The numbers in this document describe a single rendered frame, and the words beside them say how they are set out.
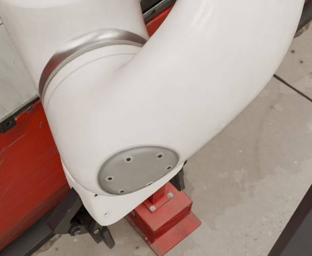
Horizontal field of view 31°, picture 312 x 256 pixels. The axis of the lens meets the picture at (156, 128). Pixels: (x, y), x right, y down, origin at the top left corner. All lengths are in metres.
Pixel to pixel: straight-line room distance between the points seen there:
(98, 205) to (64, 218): 0.04
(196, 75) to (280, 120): 2.02
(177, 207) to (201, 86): 1.64
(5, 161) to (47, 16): 1.13
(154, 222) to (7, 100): 0.94
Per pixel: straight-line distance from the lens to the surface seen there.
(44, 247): 1.99
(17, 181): 1.53
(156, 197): 1.87
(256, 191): 2.11
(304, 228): 1.23
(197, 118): 0.29
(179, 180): 0.56
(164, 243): 1.97
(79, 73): 0.31
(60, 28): 0.31
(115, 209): 0.49
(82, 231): 0.52
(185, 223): 2.00
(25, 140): 1.41
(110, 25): 0.32
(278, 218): 2.08
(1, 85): 1.09
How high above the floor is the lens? 1.85
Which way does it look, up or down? 58 degrees down
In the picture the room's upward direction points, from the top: 4 degrees clockwise
